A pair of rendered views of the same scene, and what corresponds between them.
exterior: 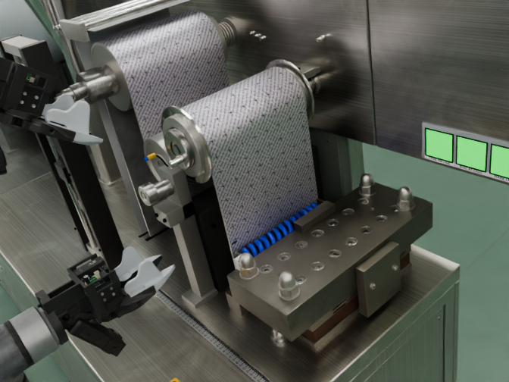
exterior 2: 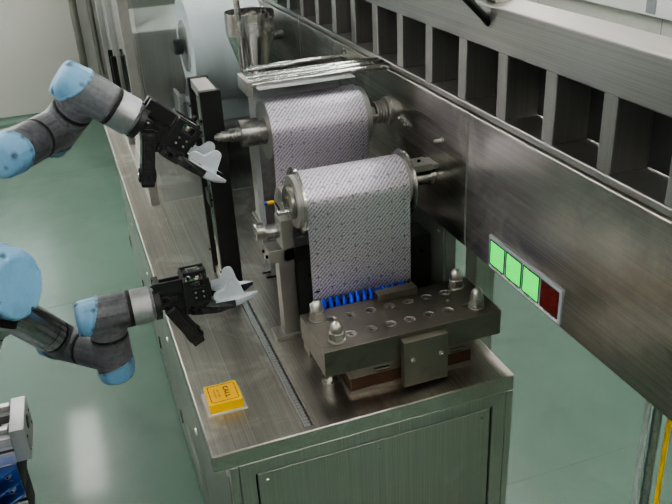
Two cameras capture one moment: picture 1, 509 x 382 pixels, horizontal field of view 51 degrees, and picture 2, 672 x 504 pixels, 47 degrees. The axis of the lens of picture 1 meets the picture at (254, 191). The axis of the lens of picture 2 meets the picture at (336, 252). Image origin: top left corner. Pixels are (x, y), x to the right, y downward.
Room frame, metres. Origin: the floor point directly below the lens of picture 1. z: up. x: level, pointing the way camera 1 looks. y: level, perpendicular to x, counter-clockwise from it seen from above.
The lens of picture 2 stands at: (-0.60, -0.40, 1.91)
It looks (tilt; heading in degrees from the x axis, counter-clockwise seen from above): 27 degrees down; 16
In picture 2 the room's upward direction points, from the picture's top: 3 degrees counter-clockwise
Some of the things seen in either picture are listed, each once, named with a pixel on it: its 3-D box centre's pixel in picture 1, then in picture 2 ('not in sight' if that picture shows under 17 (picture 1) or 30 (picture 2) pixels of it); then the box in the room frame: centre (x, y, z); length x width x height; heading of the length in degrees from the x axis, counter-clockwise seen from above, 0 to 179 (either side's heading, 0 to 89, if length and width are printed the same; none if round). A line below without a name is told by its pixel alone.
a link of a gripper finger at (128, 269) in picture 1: (133, 261); (229, 279); (0.74, 0.23, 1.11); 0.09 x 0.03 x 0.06; 133
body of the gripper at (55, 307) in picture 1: (83, 299); (182, 293); (0.66, 0.30, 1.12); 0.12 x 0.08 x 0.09; 124
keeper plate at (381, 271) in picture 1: (380, 279); (424, 358); (0.74, -0.19, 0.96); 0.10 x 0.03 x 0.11; 124
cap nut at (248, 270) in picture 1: (247, 263); (316, 309); (0.75, 0.04, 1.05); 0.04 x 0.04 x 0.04
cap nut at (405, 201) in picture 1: (405, 196); (476, 297); (0.86, -0.29, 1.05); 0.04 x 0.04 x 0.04
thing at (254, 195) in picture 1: (270, 190); (361, 258); (0.88, -0.03, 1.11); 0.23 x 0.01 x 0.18; 124
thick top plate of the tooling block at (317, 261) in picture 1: (335, 249); (400, 324); (0.81, -0.13, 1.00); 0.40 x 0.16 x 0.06; 124
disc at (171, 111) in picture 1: (185, 145); (296, 200); (0.87, 0.10, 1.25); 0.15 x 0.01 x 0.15; 34
